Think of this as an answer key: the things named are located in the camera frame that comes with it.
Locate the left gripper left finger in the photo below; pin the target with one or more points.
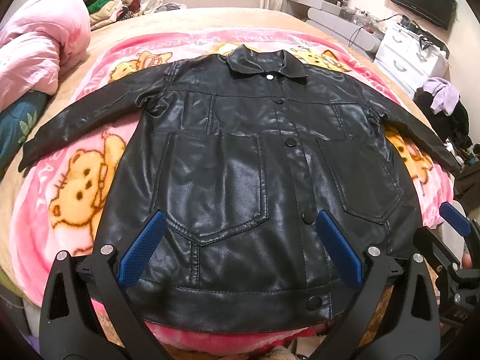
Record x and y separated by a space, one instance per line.
86 313

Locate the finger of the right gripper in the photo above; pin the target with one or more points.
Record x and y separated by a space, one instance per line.
455 219

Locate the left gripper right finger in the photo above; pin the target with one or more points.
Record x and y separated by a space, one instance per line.
410 327

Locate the black leather jacket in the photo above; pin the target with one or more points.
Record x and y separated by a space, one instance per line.
240 152

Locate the pile of folded clothes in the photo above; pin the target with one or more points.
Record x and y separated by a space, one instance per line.
105 12

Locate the right hand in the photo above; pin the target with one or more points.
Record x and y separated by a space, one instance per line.
466 259

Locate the purple garment on chair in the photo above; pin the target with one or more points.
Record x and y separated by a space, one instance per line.
445 95

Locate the white drawer chest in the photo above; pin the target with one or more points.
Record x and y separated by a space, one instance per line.
407 60

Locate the teal leaf pattern pillow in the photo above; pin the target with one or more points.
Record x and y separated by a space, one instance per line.
17 121

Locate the grey dressing table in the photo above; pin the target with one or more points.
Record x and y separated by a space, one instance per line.
325 17

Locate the pink duvet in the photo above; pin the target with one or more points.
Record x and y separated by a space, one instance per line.
40 42

